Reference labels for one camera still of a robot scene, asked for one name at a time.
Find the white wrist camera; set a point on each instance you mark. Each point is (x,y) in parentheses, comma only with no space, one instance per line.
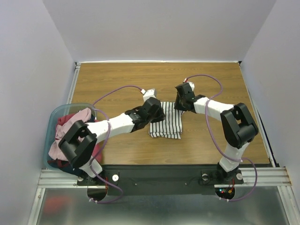
(191,84)
(146,94)

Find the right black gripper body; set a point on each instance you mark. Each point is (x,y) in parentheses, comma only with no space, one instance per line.
(180,104)

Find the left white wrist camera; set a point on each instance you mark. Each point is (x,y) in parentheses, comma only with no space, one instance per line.
(146,94)

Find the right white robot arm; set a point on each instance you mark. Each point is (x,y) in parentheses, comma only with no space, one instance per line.
(238,126)

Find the aluminium frame rail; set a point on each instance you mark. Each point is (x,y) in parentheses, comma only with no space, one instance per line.
(62,202)

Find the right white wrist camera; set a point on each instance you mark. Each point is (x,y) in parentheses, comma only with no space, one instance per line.
(191,84)

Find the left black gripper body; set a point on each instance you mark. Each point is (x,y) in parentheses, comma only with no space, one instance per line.
(158,117)

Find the black white striped tank top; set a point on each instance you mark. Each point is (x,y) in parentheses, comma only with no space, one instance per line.
(171,127)

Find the red tank top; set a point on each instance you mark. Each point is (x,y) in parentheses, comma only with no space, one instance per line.
(62,127)

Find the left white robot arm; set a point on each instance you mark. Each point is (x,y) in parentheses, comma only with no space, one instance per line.
(78,143)

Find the blue translucent plastic bin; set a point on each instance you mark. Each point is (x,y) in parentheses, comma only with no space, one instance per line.
(60,111)

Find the navy tank top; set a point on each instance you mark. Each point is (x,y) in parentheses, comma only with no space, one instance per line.
(64,165)

